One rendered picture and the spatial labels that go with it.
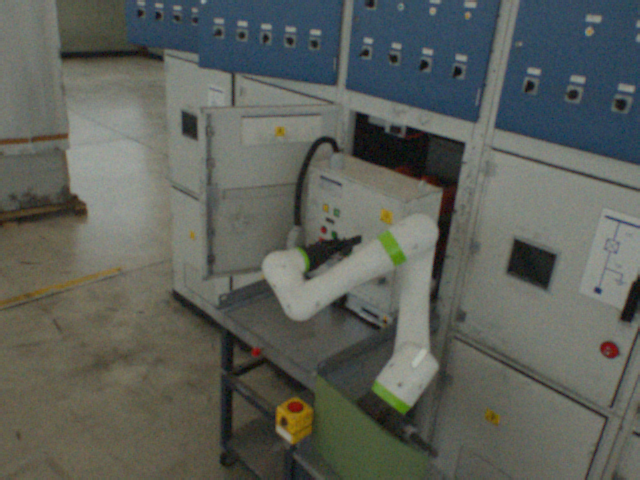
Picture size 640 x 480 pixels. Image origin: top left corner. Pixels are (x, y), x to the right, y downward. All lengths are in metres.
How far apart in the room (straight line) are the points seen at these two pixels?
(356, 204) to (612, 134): 0.89
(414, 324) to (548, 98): 0.83
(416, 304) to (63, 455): 1.85
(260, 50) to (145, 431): 1.86
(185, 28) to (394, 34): 1.25
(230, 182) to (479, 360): 1.23
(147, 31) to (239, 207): 1.21
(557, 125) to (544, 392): 0.95
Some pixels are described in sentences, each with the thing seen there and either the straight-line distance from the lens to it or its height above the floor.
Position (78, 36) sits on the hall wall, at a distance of 13.64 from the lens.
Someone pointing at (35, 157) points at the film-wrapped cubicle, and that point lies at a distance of 5.39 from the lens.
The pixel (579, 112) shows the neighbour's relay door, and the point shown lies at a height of 1.76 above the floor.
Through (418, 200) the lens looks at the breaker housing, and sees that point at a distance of 2.15.
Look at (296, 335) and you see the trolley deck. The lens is 2.25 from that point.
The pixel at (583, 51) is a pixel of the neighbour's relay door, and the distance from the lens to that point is 2.00.
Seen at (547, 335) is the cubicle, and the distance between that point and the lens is 2.24.
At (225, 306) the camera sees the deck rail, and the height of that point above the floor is 0.85.
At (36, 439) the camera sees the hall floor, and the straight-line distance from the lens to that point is 3.22.
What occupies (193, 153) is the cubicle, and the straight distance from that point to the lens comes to 3.52.
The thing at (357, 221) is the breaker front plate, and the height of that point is 1.24.
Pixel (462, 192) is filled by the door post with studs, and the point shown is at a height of 1.39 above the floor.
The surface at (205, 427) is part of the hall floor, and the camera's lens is 3.12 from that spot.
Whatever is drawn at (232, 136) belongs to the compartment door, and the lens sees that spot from 2.44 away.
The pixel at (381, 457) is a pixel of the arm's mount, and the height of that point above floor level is 0.94.
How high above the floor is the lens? 2.10
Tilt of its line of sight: 25 degrees down
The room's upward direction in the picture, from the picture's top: 5 degrees clockwise
